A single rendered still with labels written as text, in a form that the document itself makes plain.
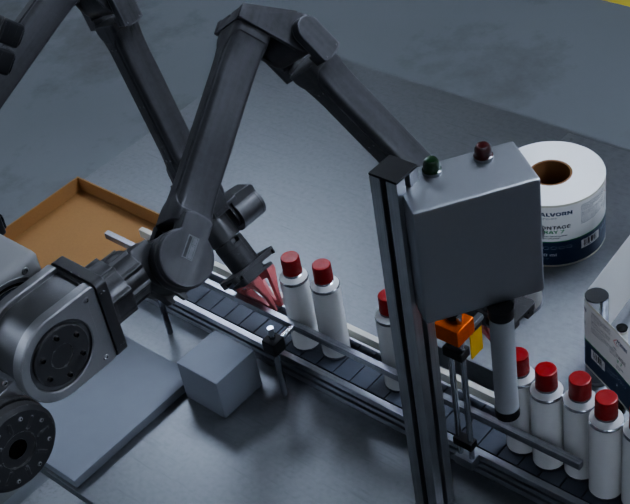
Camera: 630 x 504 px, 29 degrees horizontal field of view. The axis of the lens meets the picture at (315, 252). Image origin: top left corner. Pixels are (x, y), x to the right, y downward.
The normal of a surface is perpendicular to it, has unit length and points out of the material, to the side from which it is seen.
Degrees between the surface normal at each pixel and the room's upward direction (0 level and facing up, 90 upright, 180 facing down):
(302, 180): 0
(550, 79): 0
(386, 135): 54
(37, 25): 67
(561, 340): 0
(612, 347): 90
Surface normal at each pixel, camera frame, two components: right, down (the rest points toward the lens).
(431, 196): -0.14, -0.76
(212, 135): 0.47, -0.21
